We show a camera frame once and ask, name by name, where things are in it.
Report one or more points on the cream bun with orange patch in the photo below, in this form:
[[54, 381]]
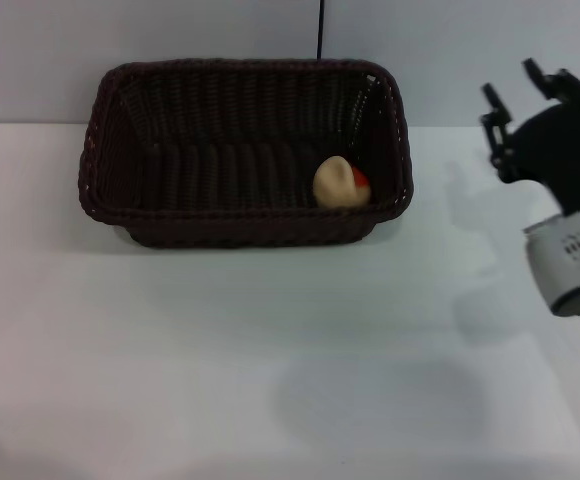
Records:
[[335, 185]]

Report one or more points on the dark brown woven basket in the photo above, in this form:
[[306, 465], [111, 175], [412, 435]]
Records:
[[230, 200]]

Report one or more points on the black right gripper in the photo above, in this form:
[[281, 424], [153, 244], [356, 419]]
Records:
[[565, 150]]

